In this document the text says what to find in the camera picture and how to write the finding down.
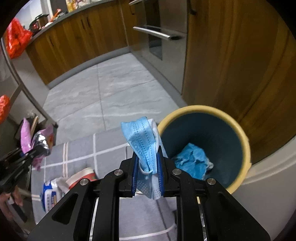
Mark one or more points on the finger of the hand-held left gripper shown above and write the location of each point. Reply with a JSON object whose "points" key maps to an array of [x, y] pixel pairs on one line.
{"points": [[27, 158]]}

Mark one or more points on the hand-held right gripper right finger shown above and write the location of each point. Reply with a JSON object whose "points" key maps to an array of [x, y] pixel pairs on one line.
{"points": [[160, 174]]}

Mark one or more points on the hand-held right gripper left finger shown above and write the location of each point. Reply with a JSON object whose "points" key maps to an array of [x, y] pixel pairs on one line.
{"points": [[134, 174]]}

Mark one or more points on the pink foil snack packet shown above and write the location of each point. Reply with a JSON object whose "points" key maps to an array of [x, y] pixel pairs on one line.
{"points": [[41, 142]]}

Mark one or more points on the blue face mask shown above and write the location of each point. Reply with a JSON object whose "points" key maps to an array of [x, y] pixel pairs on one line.
{"points": [[141, 139]]}

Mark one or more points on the yellow rimmed waste bin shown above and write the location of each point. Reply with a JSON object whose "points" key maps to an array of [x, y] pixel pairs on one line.
{"points": [[245, 148]]}

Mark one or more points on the person's left hand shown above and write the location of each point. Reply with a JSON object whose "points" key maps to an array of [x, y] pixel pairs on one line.
{"points": [[14, 198]]}

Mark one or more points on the crumpled blue cloth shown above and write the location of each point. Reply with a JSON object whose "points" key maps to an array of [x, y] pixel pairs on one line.
{"points": [[192, 160]]}

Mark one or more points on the grey rug with white lines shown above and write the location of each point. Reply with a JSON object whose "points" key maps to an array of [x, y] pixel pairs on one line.
{"points": [[111, 148]]}

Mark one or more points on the white blue wet wipes pack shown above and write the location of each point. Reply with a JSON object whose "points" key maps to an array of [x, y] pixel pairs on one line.
{"points": [[52, 192]]}

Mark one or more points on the red white paper cup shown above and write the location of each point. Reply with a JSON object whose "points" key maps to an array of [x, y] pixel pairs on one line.
{"points": [[81, 173]]}

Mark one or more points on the orange mesh bag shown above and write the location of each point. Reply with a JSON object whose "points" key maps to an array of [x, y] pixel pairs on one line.
{"points": [[3, 109]]}

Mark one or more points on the red plastic bag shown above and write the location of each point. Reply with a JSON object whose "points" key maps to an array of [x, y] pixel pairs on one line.
{"points": [[16, 39]]}

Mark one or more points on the wooden base cabinets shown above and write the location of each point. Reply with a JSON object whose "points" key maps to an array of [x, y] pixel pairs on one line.
{"points": [[76, 39]]}

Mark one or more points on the dark pressure cooker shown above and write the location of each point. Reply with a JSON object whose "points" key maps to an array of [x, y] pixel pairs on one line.
{"points": [[37, 23]]}

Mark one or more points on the tall wooden cabinet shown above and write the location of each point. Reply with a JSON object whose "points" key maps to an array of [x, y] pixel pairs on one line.
{"points": [[231, 58]]}

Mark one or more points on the stainless steel oven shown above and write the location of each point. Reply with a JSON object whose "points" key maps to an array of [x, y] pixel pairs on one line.
{"points": [[171, 18]]}

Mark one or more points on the yellow packets on counter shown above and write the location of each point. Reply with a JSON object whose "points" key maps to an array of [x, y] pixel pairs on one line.
{"points": [[72, 5]]}

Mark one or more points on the metal table frame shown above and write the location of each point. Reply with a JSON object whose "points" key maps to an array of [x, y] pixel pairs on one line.
{"points": [[25, 90]]}

